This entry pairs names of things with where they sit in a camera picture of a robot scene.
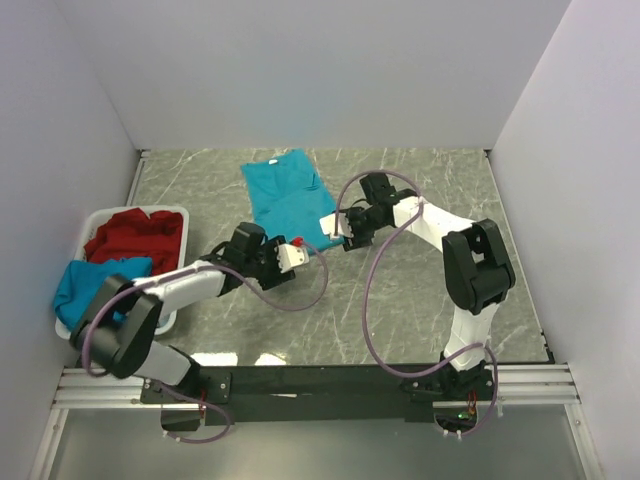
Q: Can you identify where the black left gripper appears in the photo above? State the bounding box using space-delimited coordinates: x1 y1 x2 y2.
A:
244 235 295 289

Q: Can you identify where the teal t shirt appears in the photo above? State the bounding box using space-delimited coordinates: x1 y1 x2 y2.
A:
241 149 342 251
53 257 152 331

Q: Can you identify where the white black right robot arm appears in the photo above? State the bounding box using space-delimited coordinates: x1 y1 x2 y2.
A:
328 169 516 399

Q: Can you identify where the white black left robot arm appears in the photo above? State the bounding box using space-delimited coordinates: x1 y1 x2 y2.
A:
70 222 309 402

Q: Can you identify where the red t shirt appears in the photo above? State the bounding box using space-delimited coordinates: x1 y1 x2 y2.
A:
84 208 184 275

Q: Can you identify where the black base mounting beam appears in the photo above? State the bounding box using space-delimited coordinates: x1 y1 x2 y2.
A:
139 363 499 432

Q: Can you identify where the teal t shirt in basket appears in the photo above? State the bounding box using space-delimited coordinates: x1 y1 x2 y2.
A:
53 257 152 331

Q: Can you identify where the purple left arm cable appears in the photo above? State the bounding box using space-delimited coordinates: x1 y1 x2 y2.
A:
82 239 330 445

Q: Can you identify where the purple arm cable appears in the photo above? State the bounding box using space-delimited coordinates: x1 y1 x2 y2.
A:
335 169 500 437
82 239 330 445

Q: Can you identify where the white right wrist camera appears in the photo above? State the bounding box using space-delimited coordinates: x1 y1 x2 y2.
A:
319 212 353 241

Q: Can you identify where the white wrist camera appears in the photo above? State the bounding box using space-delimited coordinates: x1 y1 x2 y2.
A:
319 212 353 241
276 237 309 273

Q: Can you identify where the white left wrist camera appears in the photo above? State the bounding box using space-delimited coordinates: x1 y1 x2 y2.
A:
276 237 309 273

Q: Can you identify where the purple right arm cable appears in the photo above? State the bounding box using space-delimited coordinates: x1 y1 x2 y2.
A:
335 169 500 437

